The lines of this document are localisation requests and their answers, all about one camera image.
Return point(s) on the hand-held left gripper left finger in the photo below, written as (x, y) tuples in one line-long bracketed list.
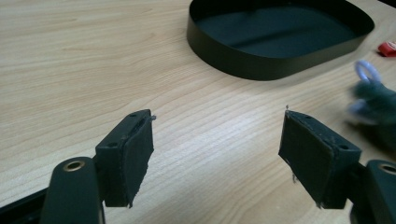
[(124, 161)]

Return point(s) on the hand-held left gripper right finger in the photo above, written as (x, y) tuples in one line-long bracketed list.
[(314, 158)]

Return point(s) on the dark fuzzy object lavender rings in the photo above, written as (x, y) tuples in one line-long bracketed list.
[(378, 99)]

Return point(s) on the black oval tray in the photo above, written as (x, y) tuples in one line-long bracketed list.
[(249, 62)]

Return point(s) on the small red packet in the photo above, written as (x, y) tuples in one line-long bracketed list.
[(388, 49)]

